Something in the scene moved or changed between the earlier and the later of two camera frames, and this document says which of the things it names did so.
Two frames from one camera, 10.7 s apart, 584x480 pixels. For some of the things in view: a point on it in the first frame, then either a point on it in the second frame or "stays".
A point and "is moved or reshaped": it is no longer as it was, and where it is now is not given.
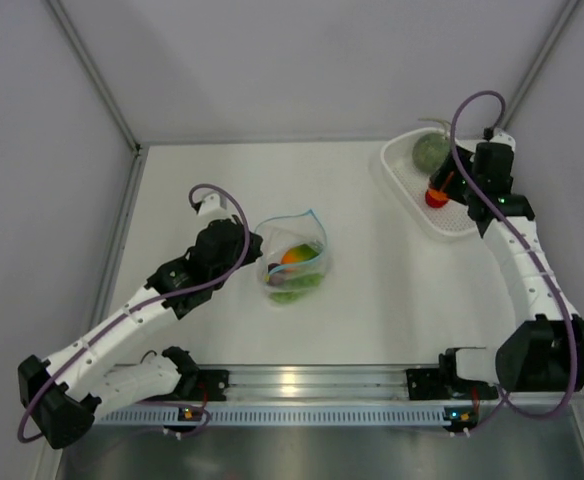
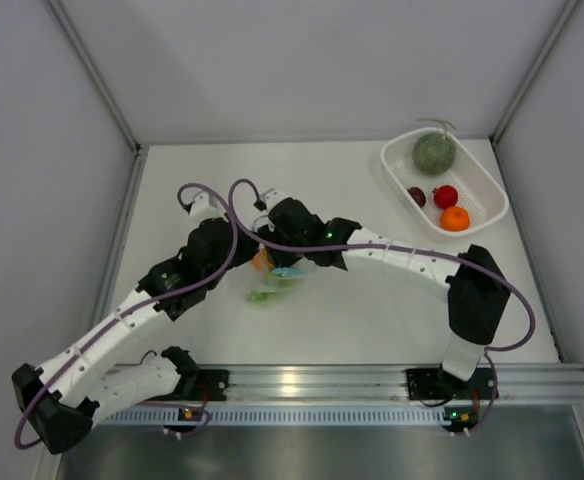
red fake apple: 434,202 is moved or reshaped
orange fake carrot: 441,194 → 454,219
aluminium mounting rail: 342,386 stays
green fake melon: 430,149 stays
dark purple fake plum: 276,274 → 417,195
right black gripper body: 476,182 → 272,232
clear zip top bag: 294,255 is moved or reshaped
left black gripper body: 252,254 stays
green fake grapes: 304,282 → 264,297
